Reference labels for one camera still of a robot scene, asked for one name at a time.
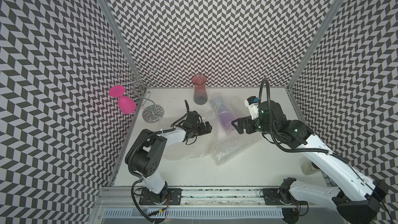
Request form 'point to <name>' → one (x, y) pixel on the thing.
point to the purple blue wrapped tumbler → (227, 117)
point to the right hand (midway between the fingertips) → (241, 123)
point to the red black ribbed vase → (200, 97)
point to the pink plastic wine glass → (126, 104)
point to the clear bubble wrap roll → (226, 146)
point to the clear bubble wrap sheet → (201, 149)
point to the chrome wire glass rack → (142, 79)
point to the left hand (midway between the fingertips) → (205, 130)
